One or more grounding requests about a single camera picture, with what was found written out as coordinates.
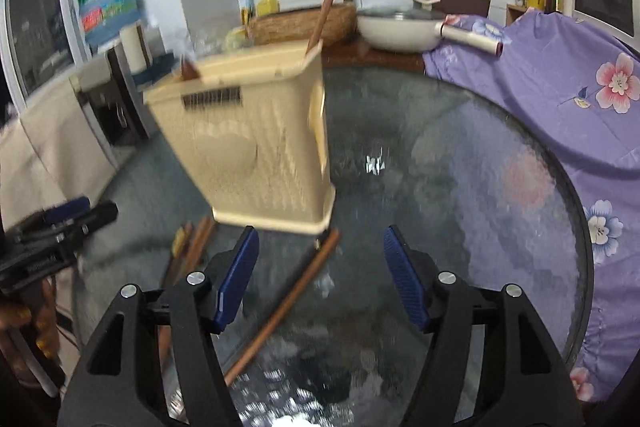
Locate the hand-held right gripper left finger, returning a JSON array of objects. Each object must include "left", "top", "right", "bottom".
[{"left": 57, "top": 226, "right": 261, "bottom": 427}]

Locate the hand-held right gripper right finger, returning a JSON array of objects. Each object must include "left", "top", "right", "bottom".
[{"left": 382, "top": 224, "right": 586, "bottom": 427}]

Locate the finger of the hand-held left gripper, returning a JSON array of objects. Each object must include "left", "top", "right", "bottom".
[
  {"left": 42, "top": 197, "right": 92, "bottom": 226},
  {"left": 20, "top": 202, "right": 119, "bottom": 244}
]

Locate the beige plastic utensil holder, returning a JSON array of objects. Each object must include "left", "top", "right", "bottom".
[{"left": 144, "top": 38, "right": 337, "bottom": 237}]

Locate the person's left hand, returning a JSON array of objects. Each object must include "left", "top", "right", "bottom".
[{"left": 0, "top": 278, "right": 63, "bottom": 359}]

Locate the beige cloth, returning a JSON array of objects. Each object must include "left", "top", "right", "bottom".
[{"left": 0, "top": 77, "right": 121, "bottom": 228}]

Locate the grey water dispenser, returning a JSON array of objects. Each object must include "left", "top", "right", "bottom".
[{"left": 70, "top": 47, "right": 166, "bottom": 168}]

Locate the clear plastic bag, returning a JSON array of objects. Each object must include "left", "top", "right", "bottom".
[{"left": 190, "top": 24, "right": 251, "bottom": 58}]

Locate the wooden vanity counter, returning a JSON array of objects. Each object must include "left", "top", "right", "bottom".
[{"left": 320, "top": 39, "right": 426, "bottom": 75}]

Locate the white frying pan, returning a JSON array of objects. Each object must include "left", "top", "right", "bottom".
[{"left": 356, "top": 7, "right": 506, "bottom": 56}]

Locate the purple floral cloth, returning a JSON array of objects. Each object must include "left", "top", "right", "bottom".
[{"left": 422, "top": 9, "right": 640, "bottom": 403}]

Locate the woven pattern wash basin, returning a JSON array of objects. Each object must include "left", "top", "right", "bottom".
[{"left": 247, "top": 4, "right": 357, "bottom": 48}]

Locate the glass pan lid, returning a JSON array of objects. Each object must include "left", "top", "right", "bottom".
[{"left": 357, "top": 6, "right": 446, "bottom": 22}]

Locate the small wooden box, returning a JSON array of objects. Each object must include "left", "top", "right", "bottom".
[{"left": 506, "top": 3, "right": 531, "bottom": 26}]

